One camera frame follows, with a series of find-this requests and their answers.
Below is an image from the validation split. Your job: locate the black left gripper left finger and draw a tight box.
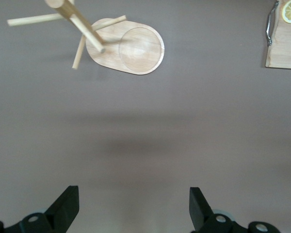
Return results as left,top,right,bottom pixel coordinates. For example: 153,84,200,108
0,185,80,233

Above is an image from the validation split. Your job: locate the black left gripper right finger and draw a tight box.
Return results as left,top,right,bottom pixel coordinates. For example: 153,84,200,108
189,186,282,233

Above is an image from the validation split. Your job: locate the wooden mug rack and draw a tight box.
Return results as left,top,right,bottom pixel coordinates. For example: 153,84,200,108
6,0,165,75

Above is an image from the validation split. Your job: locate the brown table cloth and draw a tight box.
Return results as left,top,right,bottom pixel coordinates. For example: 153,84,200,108
0,0,291,233

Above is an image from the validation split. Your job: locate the wooden cutting board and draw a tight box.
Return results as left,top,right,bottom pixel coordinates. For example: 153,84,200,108
265,0,291,71

